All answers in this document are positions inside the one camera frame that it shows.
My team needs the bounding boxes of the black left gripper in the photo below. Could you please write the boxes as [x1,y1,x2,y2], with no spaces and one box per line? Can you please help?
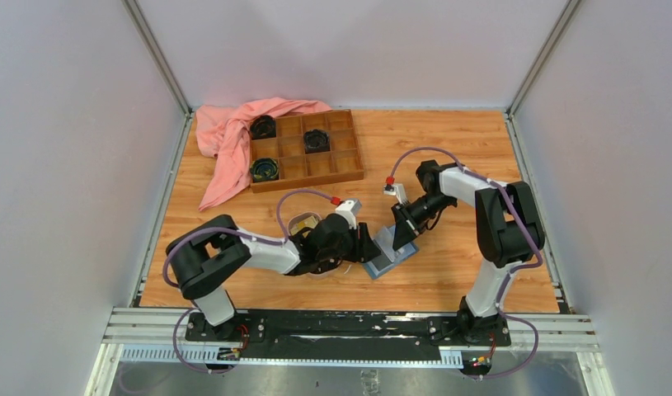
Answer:
[317,220,381,262]

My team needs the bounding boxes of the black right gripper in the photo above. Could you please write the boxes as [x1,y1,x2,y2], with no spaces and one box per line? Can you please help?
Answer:
[392,194,456,251]

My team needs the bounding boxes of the teal leather card holder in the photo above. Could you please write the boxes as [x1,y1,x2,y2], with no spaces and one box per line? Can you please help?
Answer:
[362,225,420,280]

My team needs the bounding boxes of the pink oval card tray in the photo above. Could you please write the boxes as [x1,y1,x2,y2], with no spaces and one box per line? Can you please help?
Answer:
[288,212,342,279]

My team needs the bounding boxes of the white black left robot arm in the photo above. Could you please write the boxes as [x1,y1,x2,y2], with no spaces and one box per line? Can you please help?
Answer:
[162,213,382,341]

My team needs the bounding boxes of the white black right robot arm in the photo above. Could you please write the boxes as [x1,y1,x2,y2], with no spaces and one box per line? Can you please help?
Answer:
[384,160,545,345]

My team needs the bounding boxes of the yellow black credit card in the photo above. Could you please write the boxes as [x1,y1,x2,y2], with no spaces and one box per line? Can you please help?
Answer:
[289,213,321,235]

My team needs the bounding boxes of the wooden compartment tray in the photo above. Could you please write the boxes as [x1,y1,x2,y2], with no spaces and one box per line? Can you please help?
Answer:
[249,110,364,193]

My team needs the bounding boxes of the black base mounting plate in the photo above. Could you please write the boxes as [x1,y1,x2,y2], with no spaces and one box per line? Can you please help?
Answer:
[183,309,511,361]

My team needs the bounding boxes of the rolled dark dotted tie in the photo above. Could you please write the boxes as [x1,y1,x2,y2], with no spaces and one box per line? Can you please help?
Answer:
[303,129,331,154]

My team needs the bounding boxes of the rolled black tie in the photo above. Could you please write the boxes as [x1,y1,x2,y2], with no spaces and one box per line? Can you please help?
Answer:
[249,115,277,140]

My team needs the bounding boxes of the pink cloth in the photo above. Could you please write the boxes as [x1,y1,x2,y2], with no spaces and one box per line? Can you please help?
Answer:
[195,97,331,212]

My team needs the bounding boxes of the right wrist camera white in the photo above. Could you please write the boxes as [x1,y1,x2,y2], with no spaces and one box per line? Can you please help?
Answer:
[383,176,409,205]

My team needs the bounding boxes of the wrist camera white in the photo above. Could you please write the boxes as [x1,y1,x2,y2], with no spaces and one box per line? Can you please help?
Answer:
[383,176,409,205]
[334,198,362,229]

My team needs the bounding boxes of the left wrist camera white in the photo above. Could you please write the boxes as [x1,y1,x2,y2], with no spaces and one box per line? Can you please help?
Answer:
[334,198,362,229]

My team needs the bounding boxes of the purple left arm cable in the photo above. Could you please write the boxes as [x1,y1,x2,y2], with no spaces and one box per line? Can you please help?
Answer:
[162,189,342,376]

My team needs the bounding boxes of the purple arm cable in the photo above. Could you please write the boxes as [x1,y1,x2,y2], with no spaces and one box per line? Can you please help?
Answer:
[388,147,544,380]
[162,189,342,376]

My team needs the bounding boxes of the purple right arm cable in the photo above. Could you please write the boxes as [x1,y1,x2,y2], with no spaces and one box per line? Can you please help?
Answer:
[388,147,544,380]

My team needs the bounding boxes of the aluminium frame rail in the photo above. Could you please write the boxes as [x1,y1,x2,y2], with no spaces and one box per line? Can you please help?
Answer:
[86,308,614,395]

